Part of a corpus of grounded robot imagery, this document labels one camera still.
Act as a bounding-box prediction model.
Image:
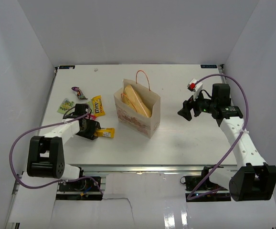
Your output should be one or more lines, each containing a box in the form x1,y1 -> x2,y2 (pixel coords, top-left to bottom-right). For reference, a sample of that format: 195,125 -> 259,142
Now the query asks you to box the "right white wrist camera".
187,78 -> 203,100

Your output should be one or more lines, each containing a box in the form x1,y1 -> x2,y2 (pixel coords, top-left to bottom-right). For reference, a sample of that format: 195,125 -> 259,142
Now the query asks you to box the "pink candy packet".
86,114 -> 96,120

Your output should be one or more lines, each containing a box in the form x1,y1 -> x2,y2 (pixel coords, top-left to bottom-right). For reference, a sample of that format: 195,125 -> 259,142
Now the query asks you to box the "right blue label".
200,64 -> 217,69

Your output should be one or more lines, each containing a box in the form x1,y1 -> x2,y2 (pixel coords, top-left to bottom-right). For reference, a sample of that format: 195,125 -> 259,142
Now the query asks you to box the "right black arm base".
180,166 -> 231,203

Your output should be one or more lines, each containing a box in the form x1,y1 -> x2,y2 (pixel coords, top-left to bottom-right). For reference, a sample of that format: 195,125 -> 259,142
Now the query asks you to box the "purple candy wrapper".
71,86 -> 87,100

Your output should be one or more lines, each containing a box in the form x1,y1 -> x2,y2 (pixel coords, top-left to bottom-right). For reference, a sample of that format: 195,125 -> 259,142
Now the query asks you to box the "light green snack packet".
87,100 -> 94,115

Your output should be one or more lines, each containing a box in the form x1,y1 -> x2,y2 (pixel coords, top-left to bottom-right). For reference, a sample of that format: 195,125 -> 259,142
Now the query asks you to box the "brown chips bag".
121,84 -> 151,118

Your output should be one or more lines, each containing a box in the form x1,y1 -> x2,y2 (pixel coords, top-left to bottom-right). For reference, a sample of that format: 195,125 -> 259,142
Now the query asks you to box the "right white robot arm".
178,79 -> 276,201

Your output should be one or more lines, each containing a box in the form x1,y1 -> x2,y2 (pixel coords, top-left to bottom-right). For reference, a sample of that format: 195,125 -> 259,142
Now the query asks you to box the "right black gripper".
178,88 -> 217,121

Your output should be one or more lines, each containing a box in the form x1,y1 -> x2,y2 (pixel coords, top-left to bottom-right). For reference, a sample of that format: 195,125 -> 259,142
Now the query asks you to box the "beige paper bag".
114,70 -> 160,138

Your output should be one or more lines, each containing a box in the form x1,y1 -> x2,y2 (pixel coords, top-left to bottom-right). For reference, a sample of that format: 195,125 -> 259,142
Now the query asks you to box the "yellow snack bar wrapper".
95,128 -> 115,138

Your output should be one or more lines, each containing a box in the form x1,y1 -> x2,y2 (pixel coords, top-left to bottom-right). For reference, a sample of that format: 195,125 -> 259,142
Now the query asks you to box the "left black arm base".
56,177 -> 102,201

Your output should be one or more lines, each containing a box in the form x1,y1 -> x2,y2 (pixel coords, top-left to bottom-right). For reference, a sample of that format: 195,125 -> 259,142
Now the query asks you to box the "blue label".
200,64 -> 217,69
59,65 -> 75,70

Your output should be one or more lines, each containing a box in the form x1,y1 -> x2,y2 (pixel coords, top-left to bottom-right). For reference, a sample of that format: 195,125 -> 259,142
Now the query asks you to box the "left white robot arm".
27,104 -> 101,190

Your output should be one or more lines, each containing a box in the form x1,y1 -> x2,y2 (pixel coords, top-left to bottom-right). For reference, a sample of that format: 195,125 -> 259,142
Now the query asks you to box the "left blue label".
59,65 -> 75,70

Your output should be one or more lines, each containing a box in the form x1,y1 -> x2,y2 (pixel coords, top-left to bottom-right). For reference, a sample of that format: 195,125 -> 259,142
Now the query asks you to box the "yellow m&m's packet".
92,95 -> 105,117

